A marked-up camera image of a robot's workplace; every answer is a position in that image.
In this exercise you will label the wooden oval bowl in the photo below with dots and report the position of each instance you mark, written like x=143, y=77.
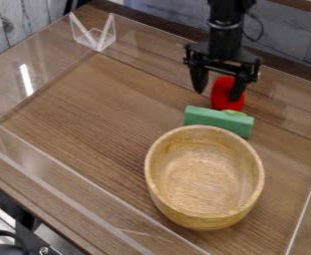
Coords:
x=204, y=177

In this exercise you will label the clear acrylic tray enclosure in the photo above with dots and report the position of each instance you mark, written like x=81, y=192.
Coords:
x=81, y=113

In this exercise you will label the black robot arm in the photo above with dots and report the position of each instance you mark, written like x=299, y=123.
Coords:
x=226, y=16

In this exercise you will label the red plush strawberry fruit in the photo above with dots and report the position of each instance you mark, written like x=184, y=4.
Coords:
x=219, y=95

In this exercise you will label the green foam block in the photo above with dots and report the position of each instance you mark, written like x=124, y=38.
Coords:
x=235, y=121

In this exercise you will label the black equipment with cable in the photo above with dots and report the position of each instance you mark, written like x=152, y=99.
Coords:
x=19, y=240

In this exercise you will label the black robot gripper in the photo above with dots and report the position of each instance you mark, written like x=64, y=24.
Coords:
x=222, y=54

